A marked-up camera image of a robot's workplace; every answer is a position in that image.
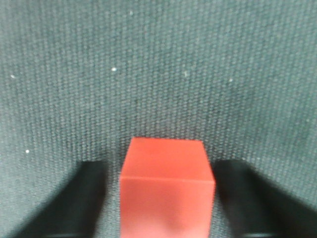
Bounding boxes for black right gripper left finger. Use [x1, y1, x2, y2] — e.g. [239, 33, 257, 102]
[12, 161, 107, 238]

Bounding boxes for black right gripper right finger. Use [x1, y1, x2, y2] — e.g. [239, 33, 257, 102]
[212, 160, 317, 238]

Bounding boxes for red magnetic cube block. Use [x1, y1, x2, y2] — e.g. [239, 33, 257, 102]
[119, 137, 215, 238]

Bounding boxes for dark grey woven mat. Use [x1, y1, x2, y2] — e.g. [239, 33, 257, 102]
[0, 0, 317, 238]

